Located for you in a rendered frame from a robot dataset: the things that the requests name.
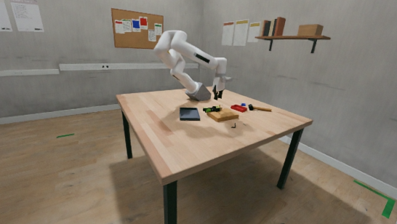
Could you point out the light wooden board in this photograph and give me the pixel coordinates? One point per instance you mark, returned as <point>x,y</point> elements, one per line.
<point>223,115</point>

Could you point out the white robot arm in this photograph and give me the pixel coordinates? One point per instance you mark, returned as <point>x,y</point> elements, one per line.
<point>175,62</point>

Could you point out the red open tray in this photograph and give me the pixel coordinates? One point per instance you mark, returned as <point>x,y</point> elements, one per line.
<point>238,108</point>

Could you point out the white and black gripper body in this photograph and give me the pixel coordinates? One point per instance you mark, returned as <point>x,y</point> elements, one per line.
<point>219,84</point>

